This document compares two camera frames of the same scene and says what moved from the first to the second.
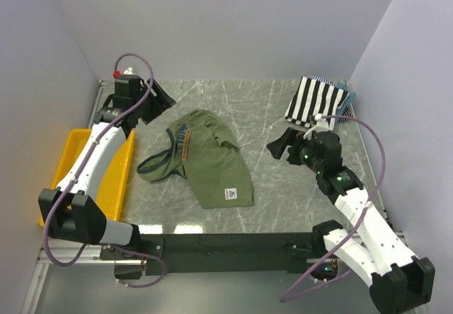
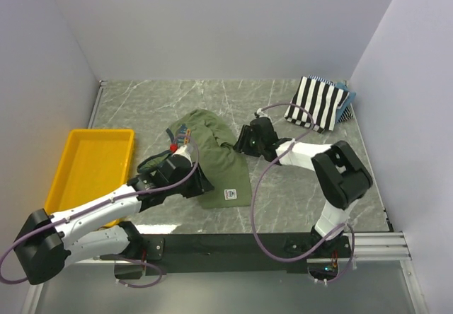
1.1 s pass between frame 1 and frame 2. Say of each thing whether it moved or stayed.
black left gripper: moved
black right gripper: moved
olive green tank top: stayed
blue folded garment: stayed
